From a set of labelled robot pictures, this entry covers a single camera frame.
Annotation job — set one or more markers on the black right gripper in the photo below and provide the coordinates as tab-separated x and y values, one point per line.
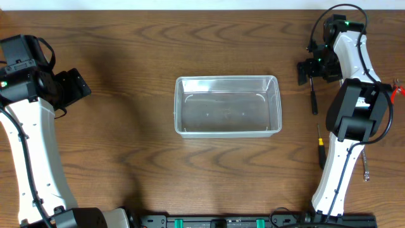
334	76

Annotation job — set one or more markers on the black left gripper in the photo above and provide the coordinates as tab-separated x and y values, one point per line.
76	87

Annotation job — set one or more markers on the small hammer black handle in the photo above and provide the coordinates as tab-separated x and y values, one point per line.
314	105

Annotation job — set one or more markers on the clear plastic container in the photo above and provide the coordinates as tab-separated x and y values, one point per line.
227	106

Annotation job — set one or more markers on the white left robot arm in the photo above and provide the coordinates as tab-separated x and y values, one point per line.
31	94

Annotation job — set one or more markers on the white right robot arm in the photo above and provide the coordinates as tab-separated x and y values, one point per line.
355	113

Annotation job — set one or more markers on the blue white screwdriver box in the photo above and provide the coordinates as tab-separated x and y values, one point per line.
362	104

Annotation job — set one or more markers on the black yellow screwdriver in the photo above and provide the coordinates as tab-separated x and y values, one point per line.
321	150

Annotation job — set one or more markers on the silver combination wrench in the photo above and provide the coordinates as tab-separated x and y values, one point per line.
365	166

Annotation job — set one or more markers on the red handled pliers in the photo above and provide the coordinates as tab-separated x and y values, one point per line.
397	89

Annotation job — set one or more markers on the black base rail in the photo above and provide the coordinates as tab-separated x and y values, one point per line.
276	220

